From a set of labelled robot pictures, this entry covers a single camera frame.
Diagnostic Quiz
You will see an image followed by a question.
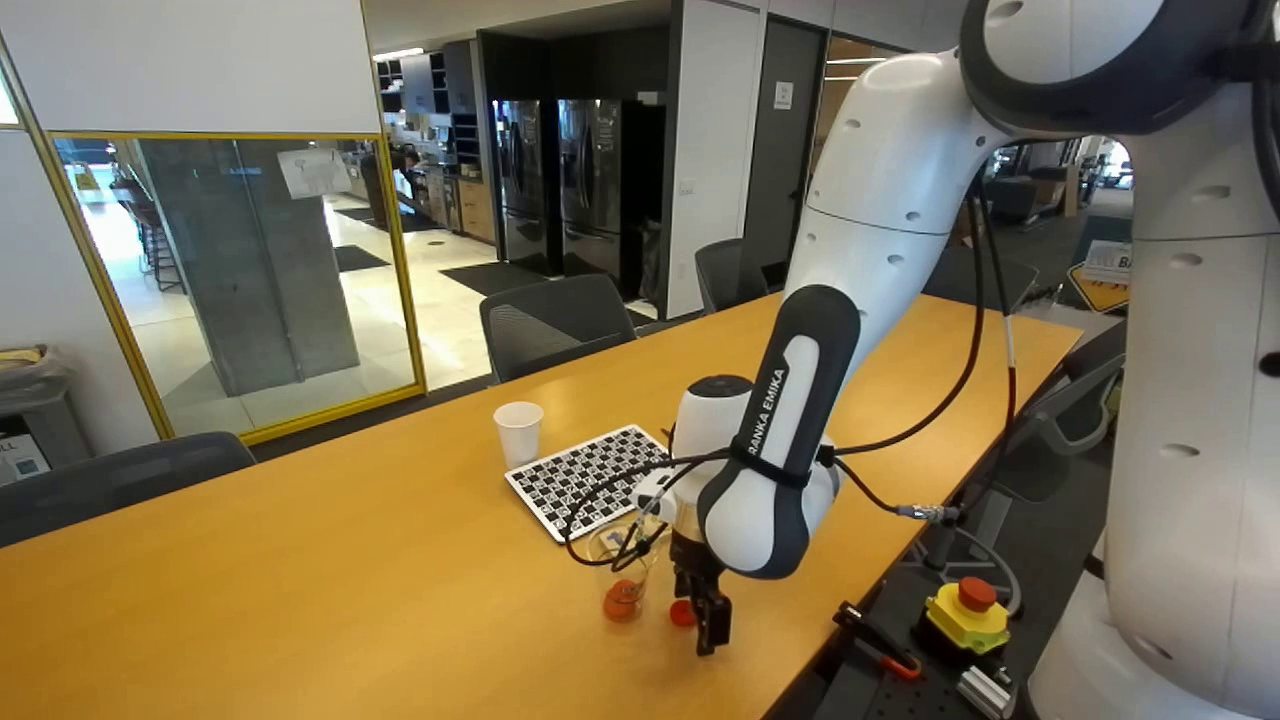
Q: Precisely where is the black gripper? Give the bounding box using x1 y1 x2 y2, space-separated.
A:
669 529 734 661

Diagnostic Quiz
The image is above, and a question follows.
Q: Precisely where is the clear plastic cup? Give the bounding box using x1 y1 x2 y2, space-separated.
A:
578 524 656 633

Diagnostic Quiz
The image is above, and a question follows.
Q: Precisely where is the white paper cup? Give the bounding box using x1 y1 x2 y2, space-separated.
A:
488 399 548 473

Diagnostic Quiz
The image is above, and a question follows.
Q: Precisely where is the black orange bar clamp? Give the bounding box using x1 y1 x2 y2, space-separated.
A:
833 601 926 687

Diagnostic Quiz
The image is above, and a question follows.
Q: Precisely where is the black white checkerboard calibration board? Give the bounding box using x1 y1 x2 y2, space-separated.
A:
501 420 680 551

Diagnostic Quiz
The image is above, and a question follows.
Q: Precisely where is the yellow red emergency stop button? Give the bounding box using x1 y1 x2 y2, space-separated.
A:
922 571 1017 658

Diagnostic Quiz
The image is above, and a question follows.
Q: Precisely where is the gray office chair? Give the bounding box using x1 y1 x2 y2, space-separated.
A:
991 325 1129 514
690 238 778 314
474 272 636 386

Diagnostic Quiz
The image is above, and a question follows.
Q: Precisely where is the wood framed glass partition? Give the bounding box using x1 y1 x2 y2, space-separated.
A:
23 129 431 448

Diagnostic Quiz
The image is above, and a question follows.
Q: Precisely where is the paper sign on glass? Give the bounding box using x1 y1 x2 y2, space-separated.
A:
270 144 357 206

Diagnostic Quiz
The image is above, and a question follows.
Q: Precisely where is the gray trash bin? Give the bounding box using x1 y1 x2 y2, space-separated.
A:
0 347 94 473

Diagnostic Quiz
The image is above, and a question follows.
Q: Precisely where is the gray cable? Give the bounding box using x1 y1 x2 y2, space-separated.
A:
931 524 1026 617

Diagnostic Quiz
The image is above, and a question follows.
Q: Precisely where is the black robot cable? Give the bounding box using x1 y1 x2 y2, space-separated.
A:
559 197 1020 571

